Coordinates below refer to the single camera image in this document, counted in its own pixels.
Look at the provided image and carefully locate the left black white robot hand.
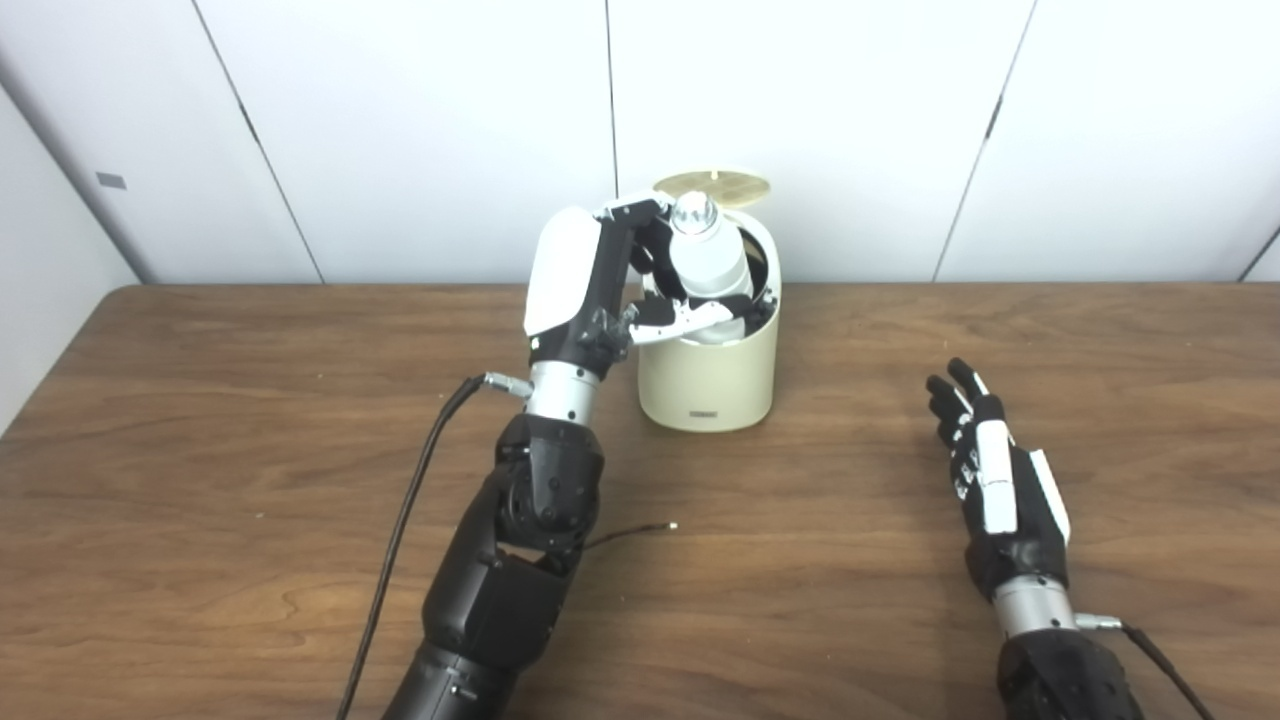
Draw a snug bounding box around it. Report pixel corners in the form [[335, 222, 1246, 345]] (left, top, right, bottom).
[[523, 197, 776, 379]]

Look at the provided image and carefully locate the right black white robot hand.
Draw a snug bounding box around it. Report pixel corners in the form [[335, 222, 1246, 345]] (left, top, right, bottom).
[[925, 357, 1073, 603]]

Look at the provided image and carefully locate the small white plastic bottle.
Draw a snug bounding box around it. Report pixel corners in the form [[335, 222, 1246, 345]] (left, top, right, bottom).
[[665, 192, 756, 346]]

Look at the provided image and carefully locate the round cream bin lid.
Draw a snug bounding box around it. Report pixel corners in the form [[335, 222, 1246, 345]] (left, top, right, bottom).
[[652, 170, 772, 206]]

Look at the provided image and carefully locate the cream-colored bin body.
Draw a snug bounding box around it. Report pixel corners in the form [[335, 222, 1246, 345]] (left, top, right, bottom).
[[636, 205, 783, 434]]

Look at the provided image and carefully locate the thick black right wrist cable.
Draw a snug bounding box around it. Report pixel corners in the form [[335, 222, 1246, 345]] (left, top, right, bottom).
[[1075, 612, 1216, 720]]

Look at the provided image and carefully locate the thick black wrist cable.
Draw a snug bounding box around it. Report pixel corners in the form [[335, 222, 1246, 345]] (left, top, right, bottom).
[[1075, 612, 1216, 720], [335, 372, 533, 720]]

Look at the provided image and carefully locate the thin black left arm wire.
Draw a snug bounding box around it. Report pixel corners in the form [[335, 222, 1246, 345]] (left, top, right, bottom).
[[580, 521, 679, 551]]

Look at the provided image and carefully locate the thick black left wrist cable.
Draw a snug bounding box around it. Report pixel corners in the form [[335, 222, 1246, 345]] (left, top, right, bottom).
[[335, 372, 533, 720]]

